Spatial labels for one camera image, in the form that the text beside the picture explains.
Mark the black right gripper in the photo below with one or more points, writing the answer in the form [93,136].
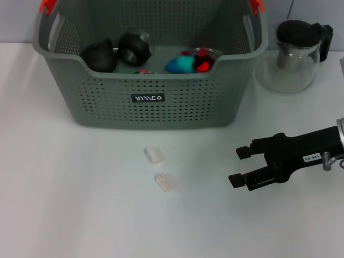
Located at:
[301,150]

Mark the narrow white brick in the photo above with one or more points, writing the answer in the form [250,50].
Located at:
[164,182]

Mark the bright red slope brick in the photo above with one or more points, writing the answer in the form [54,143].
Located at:
[203,67]

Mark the teal brick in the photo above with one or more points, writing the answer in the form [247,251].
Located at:
[186,63]

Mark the glass teacup black sleeve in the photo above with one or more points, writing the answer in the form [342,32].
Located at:
[133,49]
[152,72]
[216,52]

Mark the blue square brick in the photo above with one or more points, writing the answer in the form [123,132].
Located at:
[170,66]

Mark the small red brick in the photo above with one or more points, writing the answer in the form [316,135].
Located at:
[143,71]
[185,53]

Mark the green brick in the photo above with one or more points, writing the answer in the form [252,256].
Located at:
[133,72]

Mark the grey perforated storage bin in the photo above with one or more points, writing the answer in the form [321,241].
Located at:
[188,107]

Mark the wide white brick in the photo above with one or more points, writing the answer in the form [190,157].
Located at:
[153,155]

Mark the glass teapot black lid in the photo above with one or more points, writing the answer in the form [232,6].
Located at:
[293,67]

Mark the black clay teapot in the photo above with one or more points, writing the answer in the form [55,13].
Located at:
[99,57]

